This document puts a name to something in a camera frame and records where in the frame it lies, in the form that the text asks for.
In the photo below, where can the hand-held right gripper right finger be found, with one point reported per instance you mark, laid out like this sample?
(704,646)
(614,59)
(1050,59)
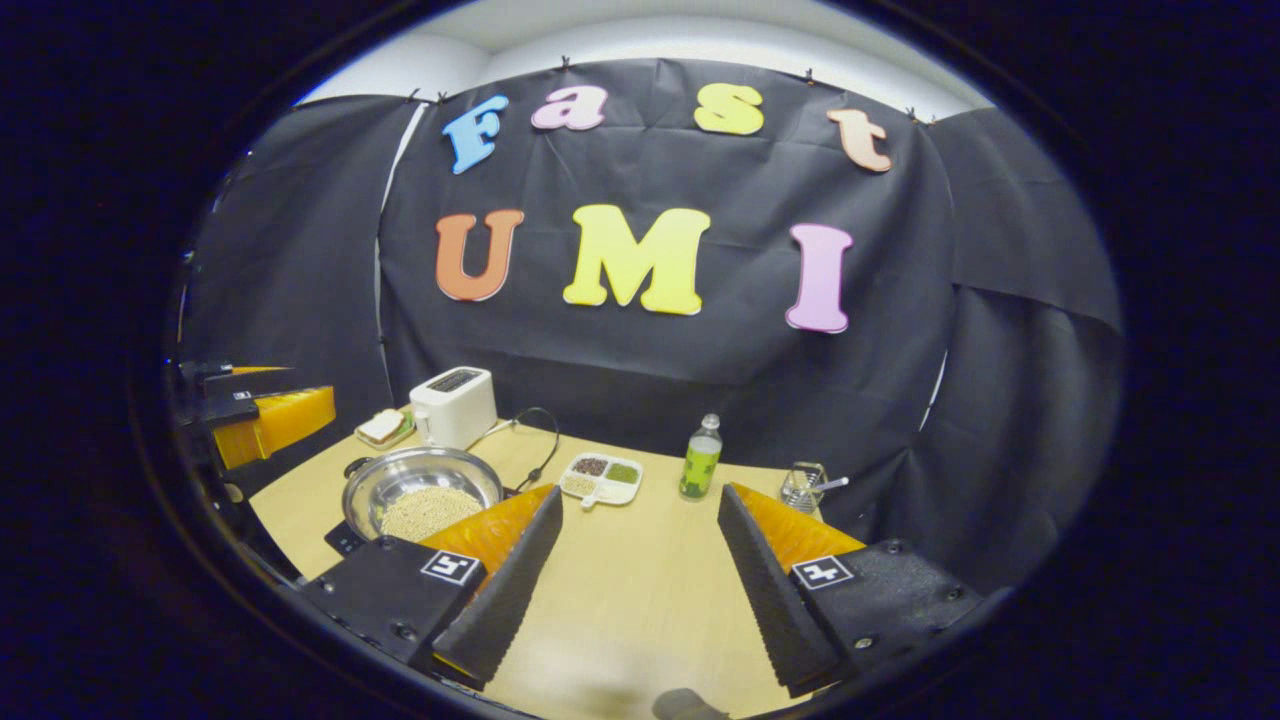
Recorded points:
(780,600)

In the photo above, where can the white toaster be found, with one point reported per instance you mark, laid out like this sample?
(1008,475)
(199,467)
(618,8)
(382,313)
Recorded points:
(455,415)

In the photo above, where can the pile of red beans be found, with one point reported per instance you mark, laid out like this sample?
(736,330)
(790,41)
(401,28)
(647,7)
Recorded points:
(590,466)

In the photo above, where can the black induction cooktop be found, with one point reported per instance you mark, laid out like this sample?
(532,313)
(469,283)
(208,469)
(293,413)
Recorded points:
(345,541)

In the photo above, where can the row of cloth clips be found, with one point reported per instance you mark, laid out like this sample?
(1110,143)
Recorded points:
(565,62)

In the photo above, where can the white divided dish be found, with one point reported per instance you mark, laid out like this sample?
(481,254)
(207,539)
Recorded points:
(615,492)

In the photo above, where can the pile of green mung beans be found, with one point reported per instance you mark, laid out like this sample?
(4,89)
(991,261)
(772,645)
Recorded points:
(623,473)

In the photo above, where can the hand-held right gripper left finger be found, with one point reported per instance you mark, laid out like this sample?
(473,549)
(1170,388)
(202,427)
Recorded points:
(500,600)

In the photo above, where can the green label drink bottle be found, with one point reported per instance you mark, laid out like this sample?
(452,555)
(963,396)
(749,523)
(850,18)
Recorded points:
(700,465)

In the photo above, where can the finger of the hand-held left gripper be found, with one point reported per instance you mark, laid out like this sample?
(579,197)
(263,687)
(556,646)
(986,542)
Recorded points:
(280,425)
(235,380)

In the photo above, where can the small green plate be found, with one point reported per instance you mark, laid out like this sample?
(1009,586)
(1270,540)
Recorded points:
(408,428)

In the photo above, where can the silver metal utensil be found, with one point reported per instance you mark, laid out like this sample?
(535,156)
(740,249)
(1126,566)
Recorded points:
(835,484)

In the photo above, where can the pile of pale grains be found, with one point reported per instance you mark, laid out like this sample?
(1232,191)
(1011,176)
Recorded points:
(580,486)

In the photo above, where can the pile of soybeans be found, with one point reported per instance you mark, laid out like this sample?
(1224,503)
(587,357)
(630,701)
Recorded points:
(430,515)

